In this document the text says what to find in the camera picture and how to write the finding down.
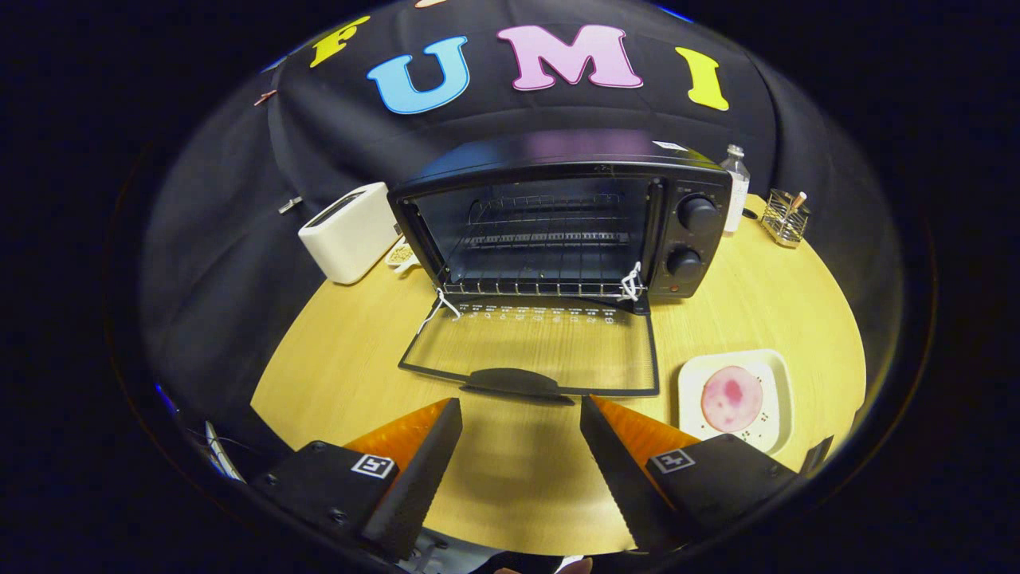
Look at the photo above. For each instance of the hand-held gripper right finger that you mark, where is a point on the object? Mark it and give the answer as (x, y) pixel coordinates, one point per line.
(617, 478)

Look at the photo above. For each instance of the black toaster oven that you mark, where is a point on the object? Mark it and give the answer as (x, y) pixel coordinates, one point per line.
(697, 239)

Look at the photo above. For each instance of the small plastic bottle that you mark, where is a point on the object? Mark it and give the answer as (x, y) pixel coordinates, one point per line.
(735, 191)

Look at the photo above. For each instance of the silver clip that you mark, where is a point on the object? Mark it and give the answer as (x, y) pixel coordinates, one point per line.
(289, 205)

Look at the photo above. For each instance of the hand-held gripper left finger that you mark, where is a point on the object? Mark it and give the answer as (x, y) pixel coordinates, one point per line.
(422, 478)

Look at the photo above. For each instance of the white pop-up toaster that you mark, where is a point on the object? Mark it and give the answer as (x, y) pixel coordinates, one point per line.
(347, 235)

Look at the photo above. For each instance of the cream square plate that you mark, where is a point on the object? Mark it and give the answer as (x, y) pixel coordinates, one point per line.
(777, 375)

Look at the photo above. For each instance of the small white dish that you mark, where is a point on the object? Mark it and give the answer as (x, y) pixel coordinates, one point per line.
(401, 257)

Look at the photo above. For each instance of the pink ham slice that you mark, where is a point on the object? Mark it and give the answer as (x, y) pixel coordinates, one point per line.
(731, 399)

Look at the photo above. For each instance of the pink clip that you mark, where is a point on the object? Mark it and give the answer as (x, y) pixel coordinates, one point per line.
(265, 97)

